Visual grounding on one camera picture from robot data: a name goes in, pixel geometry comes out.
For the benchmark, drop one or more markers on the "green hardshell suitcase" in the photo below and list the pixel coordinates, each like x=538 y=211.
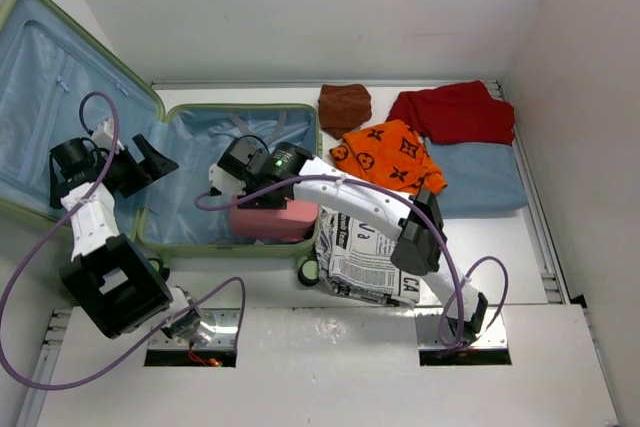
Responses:
x=56 y=78

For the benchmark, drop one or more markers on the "newspaper print garment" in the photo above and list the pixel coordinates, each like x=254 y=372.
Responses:
x=355 y=261

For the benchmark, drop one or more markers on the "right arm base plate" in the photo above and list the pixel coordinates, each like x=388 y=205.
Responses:
x=492 y=335

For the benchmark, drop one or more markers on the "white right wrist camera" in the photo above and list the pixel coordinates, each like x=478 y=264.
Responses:
x=221 y=182

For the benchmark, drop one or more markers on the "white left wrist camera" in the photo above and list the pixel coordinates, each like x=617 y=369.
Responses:
x=105 y=133

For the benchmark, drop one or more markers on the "red garment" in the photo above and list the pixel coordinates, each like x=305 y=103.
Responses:
x=456 y=113

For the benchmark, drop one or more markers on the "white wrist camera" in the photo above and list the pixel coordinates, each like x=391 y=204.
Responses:
x=105 y=133
x=221 y=182

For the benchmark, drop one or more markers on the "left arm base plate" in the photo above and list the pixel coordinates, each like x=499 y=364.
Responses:
x=205 y=329

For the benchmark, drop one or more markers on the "brown cloth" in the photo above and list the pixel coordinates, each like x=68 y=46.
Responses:
x=343 y=108

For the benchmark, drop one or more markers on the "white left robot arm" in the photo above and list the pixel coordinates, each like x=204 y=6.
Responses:
x=117 y=286

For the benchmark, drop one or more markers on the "orange patterned plush garment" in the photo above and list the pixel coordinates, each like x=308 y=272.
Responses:
x=390 y=155

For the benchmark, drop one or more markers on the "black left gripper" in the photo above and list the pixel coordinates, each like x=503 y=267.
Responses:
x=155 y=166

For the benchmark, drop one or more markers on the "pink cosmetic case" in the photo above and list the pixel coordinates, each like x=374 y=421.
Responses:
x=290 y=224

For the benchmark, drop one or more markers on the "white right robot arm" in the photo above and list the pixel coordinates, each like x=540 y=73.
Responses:
x=412 y=221

